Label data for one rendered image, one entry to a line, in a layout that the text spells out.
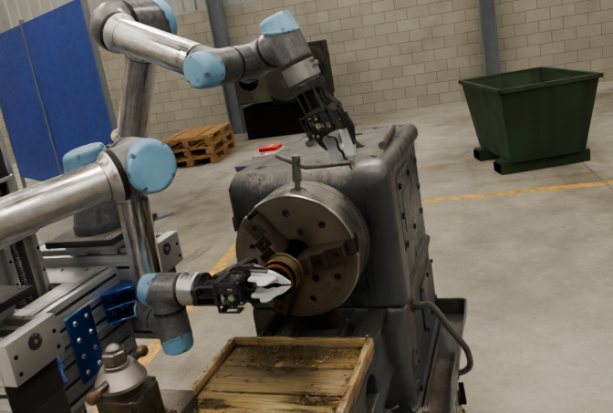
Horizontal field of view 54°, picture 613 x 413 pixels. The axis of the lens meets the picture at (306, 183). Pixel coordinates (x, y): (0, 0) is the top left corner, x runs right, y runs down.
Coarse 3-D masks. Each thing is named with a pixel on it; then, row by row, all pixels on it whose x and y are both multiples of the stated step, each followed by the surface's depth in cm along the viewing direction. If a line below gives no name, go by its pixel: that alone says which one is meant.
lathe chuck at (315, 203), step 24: (288, 192) 141; (312, 192) 142; (264, 216) 143; (288, 216) 141; (312, 216) 139; (336, 216) 137; (240, 240) 147; (312, 240) 141; (336, 240) 139; (360, 240) 142; (264, 264) 147; (336, 264) 141; (360, 264) 140; (312, 288) 144; (336, 288) 142; (312, 312) 146
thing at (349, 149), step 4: (340, 132) 127; (344, 132) 129; (340, 136) 127; (344, 136) 128; (348, 136) 129; (340, 140) 130; (344, 140) 127; (348, 140) 129; (344, 144) 126; (348, 144) 129; (352, 144) 129; (344, 148) 126; (348, 148) 128; (352, 148) 129; (348, 152) 127; (352, 152) 129; (356, 152) 130; (348, 156) 130; (352, 156) 130; (356, 156) 130; (352, 168) 131
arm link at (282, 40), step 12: (288, 12) 124; (264, 24) 123; (276, 24) 122; (288, 24) 123; (264, 36) 126; (276, 36) 123; (288, 36) 123; (300, 36) 124; (264, 48) 126; (276, 48) 124; (288, 48) 123; (300, 48) 123; (276, 60) 126; (288, 60) 123; (300, 60) 123
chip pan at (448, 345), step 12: (456, 324) 208; (444, 336) 201; (444, 348) 194; (456, 348) 193; (432, 360) 188; (444, 360) 187; (444, 372) 181; (432, 384) 176; (444, 384) 175; (432, 396) 171; (444, 396) 170; (432, 408) 165; (444, 408) 164
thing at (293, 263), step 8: (272, 256) 135; (280, 256) 134; (288, 256) 134; (272, 264) 131; (280, 264) 132; (288, 264) 131; (296, 264) 134; (280, 272) 129; (288, 272) 130; (296, 272) 132; (296, 280) 132; (280, 296) 131
